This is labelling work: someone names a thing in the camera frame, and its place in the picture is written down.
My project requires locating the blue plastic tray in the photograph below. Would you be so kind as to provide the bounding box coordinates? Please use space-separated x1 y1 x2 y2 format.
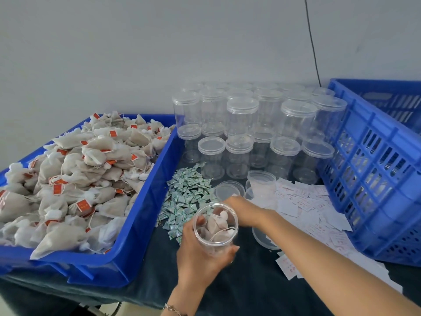
0 114 186 288

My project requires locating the person's right hand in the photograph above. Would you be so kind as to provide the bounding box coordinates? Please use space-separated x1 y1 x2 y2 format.
224 196 280 229

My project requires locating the pile of tea bags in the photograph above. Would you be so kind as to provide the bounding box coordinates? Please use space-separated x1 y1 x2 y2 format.
0 111 173 259

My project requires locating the pile of green desiccant packets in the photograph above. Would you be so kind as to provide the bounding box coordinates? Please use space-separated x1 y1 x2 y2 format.
158 163 214 244

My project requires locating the person's left hand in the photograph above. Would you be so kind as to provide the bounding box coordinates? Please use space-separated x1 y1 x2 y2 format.
176 214 241 294

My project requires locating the person's right forearm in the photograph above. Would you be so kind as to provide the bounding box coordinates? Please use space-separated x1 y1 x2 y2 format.
270 210 421 316

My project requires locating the thin beaded bracelet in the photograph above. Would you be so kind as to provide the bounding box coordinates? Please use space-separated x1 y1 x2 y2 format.
164 302 188 316

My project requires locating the clear jar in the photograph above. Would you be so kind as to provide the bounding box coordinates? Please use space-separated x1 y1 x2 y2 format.
193 202 239 255

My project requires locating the group of lidded jars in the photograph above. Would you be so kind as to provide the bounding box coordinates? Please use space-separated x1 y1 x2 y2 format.
172 82 347 185

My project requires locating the pile of white label papers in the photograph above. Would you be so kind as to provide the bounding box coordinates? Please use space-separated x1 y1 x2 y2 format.
253 180 403 294

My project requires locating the blue slatted crate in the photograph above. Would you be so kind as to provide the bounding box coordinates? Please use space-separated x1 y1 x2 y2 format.
319 79 421 267

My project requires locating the black cable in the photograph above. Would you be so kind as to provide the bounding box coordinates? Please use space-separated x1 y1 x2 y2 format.
306 0 323 87

